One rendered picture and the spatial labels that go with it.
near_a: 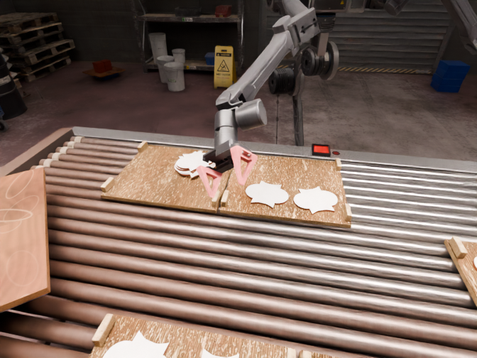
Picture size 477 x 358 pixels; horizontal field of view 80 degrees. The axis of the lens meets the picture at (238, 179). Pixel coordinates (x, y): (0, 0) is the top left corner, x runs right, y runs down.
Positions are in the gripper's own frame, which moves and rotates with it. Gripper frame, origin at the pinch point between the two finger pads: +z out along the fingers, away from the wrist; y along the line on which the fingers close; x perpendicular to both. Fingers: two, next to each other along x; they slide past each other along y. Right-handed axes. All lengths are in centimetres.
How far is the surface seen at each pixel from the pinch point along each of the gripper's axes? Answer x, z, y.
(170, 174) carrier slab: -10.8, -22.3, 42.9
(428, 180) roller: -81, -19, -25
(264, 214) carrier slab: -27.6, -2.7, 11.9
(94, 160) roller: 8, -33, 72
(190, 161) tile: -15.3, -27.0, 36.5
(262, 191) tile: -30.7, -12.4, 14.6
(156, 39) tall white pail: -104, -401, 292
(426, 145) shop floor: -294, -137, -3
